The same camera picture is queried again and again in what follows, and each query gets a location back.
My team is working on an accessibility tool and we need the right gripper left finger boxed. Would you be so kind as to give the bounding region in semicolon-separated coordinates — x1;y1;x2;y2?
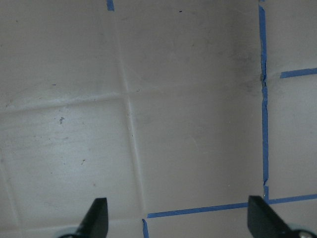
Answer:
60;198;108;238

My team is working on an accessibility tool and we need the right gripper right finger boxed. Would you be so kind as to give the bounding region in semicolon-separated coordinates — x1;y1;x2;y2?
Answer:
247;195;317;238

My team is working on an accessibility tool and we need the brown paper table cover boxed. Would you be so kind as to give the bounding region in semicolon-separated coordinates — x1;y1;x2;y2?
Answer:
0;0;317;238

